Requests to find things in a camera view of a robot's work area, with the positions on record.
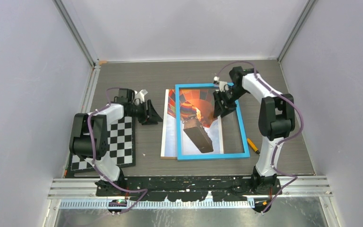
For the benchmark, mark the blue picture frame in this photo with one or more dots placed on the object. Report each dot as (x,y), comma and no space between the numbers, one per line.
(234,136)

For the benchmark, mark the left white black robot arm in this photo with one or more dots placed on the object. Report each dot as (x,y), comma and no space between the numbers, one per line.
(89,135)

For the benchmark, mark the black white checkerboard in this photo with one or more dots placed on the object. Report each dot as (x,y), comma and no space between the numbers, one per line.
(121,147)

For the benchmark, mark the corner aluminium post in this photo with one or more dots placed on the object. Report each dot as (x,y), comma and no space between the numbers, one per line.
(73,30)
(297,27)

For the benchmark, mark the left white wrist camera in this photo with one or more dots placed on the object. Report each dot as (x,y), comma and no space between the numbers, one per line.
(139,97)

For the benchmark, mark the left corner aluminium post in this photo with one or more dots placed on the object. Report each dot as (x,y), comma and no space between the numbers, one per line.
(73,30)

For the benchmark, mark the aluminium front rail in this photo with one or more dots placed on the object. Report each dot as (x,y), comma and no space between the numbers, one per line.
(303,186)

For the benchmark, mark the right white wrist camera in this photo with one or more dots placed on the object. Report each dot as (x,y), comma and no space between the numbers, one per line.
(221,85)

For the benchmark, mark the white perforated strip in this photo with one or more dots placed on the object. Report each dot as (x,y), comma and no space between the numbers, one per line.
(122,204)

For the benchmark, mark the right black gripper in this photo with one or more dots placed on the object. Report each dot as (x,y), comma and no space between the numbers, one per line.
(220,109)

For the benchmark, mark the hot air balloon photo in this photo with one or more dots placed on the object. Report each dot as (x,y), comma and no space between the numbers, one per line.
(198,132)

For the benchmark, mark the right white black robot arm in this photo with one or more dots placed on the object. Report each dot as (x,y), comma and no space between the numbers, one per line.
(276,121)

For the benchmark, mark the yellow handled screwdriver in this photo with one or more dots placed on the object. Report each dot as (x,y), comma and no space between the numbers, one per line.
(253,146)

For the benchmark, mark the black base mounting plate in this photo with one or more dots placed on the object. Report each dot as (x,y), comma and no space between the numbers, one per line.
(187,188)

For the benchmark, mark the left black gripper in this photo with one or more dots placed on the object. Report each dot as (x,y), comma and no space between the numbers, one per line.
(152,117)

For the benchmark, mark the right corner aluminium post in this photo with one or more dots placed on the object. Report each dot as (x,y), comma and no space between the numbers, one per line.
(297,27)

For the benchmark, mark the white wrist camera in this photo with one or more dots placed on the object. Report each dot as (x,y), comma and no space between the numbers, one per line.
(139,97)
(221,85)

